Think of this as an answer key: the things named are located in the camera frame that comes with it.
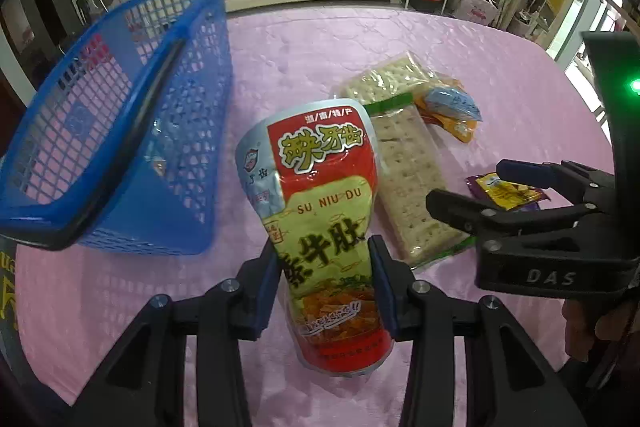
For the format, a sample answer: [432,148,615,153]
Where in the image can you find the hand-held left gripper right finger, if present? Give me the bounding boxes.
[367,234,588,427]

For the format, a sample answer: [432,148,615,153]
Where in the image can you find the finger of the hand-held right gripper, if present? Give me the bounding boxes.
[425,188,608,253]
[495,159,617,208]

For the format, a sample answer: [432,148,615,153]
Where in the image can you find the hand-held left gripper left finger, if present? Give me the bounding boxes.
[60,249,283,427]

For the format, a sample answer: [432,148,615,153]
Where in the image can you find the purple yellow snack packet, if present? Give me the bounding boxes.
[465,173,551,212]

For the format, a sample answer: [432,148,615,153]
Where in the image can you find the red snack packet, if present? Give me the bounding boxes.
[235,98,398,378]

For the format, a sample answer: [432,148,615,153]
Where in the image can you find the blue pastry packet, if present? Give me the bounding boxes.
[422,87,485,124]

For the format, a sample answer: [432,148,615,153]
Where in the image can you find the blue plastic basket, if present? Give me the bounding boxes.
[0,0,236,258]

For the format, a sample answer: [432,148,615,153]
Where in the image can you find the clear cracker packet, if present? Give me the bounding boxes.
[364,99,478,269]
[340,51,438,115]

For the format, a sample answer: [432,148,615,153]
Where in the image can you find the person's right hand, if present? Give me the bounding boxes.
[562,299,617,363]

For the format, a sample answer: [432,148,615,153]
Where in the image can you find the orange snack packet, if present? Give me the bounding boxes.
[414,77,478,144]

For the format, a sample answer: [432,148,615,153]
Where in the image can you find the white shopping bag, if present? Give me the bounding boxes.
[454,0,498,25]

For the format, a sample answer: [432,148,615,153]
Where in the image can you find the pink tablecloth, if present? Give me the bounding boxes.
[12,7,618,408]

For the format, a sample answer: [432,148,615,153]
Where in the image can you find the grey jacket with yellow print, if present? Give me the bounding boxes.
[0,237,21,338]

